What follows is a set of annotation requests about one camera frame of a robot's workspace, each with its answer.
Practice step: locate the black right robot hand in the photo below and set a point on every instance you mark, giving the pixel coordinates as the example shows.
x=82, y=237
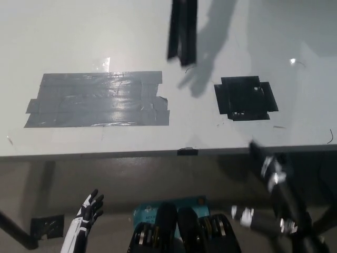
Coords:
x=272, y=168

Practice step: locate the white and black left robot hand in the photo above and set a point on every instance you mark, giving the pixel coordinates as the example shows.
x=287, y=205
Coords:
x=89, y=208

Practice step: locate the black stapler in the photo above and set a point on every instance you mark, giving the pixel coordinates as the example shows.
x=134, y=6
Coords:
x=184, y=31

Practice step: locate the black table foot plate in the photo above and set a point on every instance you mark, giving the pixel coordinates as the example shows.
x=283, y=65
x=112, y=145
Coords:
x=48, y=225

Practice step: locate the blue box on floor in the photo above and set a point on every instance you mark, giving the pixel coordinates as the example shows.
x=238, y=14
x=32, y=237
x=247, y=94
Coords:
x=147, y=210

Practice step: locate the black table leg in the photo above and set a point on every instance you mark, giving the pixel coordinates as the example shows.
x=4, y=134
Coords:
x=18, y=229

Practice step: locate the black tape patch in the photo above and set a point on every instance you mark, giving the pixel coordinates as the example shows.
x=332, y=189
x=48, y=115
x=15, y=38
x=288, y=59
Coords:
x=245, y=97

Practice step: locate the grey duct tape patch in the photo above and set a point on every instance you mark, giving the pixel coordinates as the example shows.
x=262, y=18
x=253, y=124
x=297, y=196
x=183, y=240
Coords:
x=100, y=100

